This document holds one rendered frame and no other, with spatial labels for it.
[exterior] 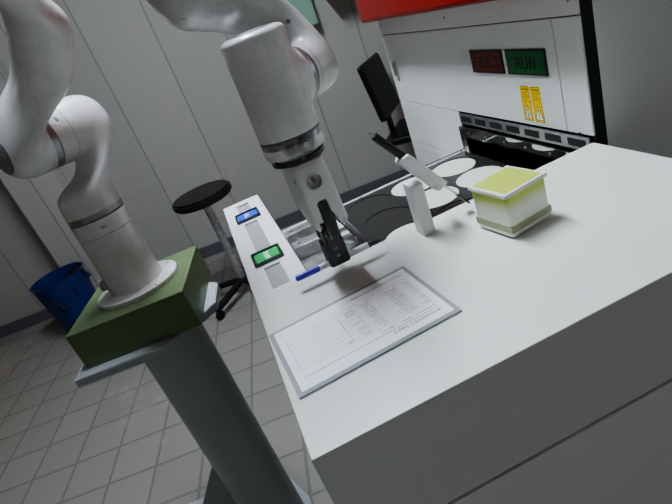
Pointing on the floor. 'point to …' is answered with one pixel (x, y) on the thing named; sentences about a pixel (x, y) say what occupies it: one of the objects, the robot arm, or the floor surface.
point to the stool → (194, 201)
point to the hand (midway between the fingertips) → (334, 249)
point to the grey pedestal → (212, 415)
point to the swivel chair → (383, 97)
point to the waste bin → (65, 292)
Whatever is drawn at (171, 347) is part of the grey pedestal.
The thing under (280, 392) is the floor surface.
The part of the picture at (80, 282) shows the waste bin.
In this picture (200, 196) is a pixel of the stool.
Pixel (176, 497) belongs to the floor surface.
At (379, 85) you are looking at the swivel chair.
